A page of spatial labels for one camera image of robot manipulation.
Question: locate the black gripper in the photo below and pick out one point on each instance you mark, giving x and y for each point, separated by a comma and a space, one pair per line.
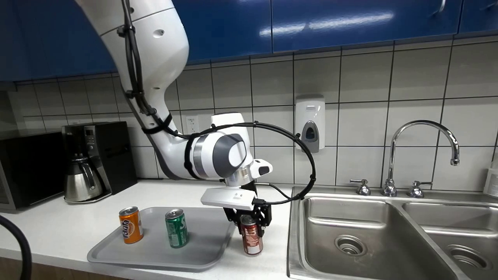
259, 209

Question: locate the red soda can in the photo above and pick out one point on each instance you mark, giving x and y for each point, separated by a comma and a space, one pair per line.
250, 232

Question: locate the green soda can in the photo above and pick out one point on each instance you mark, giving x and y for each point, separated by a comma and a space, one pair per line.
177, 227

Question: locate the orange soda can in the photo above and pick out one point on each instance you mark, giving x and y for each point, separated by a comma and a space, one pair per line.
131, 224

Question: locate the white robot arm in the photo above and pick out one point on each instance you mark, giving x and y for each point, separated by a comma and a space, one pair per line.
150, 48

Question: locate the grey plastic tray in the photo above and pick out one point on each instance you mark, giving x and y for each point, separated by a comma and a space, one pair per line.
209, 233

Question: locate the chrome sink faucet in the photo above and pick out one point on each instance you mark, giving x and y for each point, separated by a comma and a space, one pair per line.
408, 167

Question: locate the steel coffee maker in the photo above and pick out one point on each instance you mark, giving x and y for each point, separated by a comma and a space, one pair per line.
86, 181

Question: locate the stainless steel double sink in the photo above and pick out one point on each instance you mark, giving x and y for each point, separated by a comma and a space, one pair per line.
340, 235

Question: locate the black microwave oven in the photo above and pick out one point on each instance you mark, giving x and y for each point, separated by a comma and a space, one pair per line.
33, 168

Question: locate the wooden lower cabinets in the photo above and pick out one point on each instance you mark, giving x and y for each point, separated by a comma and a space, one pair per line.
12, 269

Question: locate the blue upper cabinets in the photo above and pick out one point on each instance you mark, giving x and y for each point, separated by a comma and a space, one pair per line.
60, 37

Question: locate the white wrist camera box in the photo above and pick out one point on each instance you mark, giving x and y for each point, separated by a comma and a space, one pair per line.
228, 198

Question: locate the white wall soap dispenser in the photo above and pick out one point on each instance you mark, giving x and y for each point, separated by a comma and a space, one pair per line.
310, 121

